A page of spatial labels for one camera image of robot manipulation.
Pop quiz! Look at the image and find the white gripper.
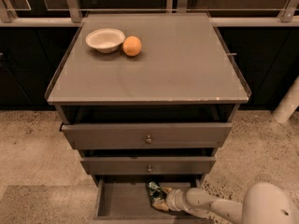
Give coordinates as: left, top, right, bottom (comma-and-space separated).
152, 187, 192, 212

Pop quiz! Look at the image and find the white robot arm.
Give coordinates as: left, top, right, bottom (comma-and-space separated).
148, 182, 299, 224

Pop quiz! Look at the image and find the grey bottom drawer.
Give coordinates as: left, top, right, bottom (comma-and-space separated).
89, 177, 213, 224

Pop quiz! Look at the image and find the grey drawer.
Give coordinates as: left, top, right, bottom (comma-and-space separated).
81, 157, 216, 175
89, 177, 213, 224
62, 122, 232, 150

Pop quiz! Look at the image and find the grey middle drawer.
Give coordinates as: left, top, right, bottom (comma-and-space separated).
81, 157, 216, 175

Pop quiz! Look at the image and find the grey drawer cabinet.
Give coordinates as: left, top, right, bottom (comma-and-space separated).
46, 13, 250, 182

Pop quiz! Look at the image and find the grey top drawer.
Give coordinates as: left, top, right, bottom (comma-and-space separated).
62, 122, 232, 150

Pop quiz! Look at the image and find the orange fruit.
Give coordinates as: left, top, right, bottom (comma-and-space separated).
122, 36, 142, 57

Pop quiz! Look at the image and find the white pipe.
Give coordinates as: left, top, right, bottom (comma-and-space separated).
273, 76, 299, 123

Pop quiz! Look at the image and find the white paper bowl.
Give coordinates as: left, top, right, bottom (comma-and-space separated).
85, 28, 125, 54

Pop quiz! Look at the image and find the metal window railing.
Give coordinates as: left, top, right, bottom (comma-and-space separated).
0, 0, 299, 27

